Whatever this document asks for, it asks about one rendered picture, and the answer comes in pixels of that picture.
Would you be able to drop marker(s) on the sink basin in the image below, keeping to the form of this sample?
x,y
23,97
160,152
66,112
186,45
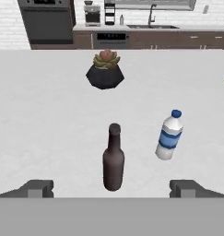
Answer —
x,y
153,26

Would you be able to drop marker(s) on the dark sink tap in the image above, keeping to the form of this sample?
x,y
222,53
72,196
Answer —
x,y
151,14

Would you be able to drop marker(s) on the white plastic bottle blue label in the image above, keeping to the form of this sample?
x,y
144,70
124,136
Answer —
x,y
169,136

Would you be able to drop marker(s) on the dark brown glass bottle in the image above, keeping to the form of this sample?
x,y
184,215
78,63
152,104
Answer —
x,y
113,159

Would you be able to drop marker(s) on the dishwasher with black panel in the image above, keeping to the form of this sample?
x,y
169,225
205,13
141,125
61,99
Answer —
x,y
111,40

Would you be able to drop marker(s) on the brown base cupboards run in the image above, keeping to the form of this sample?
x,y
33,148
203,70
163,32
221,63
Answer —
x,y
181,40

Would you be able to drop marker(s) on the dark grey wall oven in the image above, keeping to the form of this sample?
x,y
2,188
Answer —
x,y
47,21

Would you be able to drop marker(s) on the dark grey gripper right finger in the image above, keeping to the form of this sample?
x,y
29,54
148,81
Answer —
x,y
187,189

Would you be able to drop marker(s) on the silver coffee machine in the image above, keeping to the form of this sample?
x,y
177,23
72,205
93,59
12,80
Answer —
x,y
92,14

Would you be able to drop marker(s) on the succulent in black pot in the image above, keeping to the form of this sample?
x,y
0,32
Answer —
x,y
105,70

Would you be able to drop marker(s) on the grey framed window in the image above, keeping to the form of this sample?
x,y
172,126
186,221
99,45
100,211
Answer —
x,y
155,3

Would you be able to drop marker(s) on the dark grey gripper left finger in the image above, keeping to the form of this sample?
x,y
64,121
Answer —
x,y
35,189

